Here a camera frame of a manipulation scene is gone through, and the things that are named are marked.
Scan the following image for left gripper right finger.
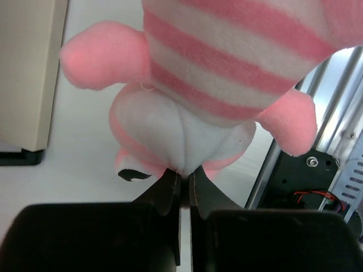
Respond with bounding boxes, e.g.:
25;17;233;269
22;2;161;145
189;168;362;272

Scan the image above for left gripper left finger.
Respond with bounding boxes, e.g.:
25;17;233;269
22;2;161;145
1;170;181;271

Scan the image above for beige three-tier shelf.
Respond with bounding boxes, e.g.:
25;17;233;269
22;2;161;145
1;1;68;166

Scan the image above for slotted cable duct grey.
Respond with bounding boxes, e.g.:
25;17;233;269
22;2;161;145
317;147;363;244

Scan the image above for aluminium rail base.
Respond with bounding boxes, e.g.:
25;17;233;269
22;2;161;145
246;46;362;210

